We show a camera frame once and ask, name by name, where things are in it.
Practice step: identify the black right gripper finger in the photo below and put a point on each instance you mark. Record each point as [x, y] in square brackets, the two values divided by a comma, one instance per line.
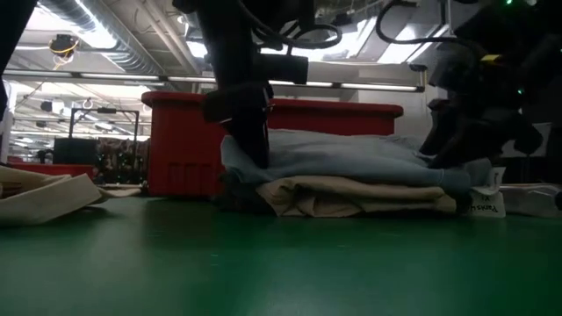
[441, 125]
[470, 147]

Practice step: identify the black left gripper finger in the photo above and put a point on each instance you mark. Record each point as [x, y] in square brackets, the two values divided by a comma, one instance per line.
[257, 145]

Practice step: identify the dark blue denim jeans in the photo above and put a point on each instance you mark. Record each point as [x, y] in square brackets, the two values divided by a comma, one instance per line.
[239, 197]

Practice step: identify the pale blue denim garment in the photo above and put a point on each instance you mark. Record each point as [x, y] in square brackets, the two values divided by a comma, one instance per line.
[351, 153]

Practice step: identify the beige garment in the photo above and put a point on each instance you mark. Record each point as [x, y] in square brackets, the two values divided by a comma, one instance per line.
[351, 197]

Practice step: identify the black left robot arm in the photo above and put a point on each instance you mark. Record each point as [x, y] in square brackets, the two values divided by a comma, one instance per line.
[13, 35]

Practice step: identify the red plastic laundry bin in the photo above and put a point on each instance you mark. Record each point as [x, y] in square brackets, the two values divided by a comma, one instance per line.
[184, 145]

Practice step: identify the small yellow tag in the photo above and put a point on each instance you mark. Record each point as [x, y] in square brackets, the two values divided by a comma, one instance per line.
[490, 57]

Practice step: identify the white paper tag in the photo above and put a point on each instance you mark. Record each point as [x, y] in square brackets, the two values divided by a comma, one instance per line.
[487, 205]
[495, 177]

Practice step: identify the grey storage boxes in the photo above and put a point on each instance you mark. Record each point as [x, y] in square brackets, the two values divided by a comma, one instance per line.
[544, 136]

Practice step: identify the green table mat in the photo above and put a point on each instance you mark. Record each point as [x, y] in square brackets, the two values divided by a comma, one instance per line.
[219, 263]

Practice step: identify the long light bar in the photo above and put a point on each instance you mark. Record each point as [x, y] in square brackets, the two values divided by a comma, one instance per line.
[110, 76]

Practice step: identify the floral patterned panel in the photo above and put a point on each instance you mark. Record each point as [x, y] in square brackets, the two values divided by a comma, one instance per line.
[120, 160]

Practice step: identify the black monitor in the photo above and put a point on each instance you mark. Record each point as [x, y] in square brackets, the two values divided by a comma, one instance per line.
[74, 150]

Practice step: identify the red partition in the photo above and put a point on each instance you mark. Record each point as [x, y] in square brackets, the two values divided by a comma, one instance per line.
[52, 169]

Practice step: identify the cream canvas tote bag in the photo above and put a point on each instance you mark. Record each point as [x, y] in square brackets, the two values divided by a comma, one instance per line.
[44, 197]

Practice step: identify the black dome camera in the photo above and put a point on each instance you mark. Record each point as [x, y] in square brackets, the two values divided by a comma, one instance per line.
[417, 67]

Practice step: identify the corrugated silver duct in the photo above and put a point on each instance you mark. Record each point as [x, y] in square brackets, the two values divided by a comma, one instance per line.
[127, 55]

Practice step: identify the black metal rack frame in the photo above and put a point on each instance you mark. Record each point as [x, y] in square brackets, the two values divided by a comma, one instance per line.
[105, 110]

